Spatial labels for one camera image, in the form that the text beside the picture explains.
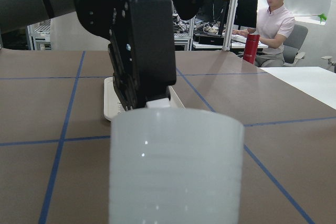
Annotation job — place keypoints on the seated man pink shirt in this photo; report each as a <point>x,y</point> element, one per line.
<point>274,25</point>

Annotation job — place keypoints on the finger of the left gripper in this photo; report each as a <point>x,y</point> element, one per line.
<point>123,81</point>
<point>152,46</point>

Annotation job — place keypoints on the aluminium frame post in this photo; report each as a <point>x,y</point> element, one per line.
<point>229,25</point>

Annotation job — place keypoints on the cream serving tray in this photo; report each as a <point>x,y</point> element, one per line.
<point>112,105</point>

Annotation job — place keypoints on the grey office chair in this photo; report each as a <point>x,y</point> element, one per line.
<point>293,44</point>

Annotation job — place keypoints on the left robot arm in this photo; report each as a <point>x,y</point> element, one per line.
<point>18,13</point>

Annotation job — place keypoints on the grey plastic cup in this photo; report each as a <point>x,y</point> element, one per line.
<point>175,166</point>

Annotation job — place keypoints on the red water bottle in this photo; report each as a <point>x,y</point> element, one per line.
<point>251,47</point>

